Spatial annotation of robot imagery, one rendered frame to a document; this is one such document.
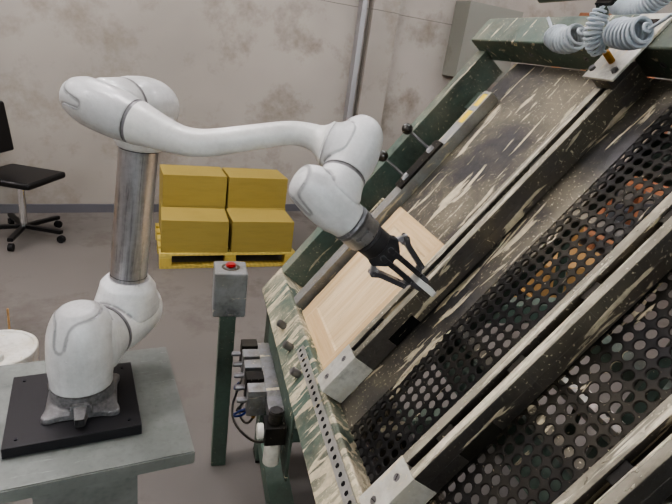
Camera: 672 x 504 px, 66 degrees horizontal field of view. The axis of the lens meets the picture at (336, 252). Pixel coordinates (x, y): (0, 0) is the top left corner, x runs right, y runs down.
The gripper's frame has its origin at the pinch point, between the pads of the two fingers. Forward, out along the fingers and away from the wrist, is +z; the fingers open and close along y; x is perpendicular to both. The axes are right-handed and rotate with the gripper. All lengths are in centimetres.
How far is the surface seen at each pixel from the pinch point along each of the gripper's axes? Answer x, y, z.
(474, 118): 52, 48, 6
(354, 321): 21.7, -22.8, 6.8
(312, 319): 40, -35, 6
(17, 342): 117, -144, -51
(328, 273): 52, -22, 5
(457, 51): 453, 181, 139
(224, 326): 73, -68, -1
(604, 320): -38.0, 19.1, 6.0
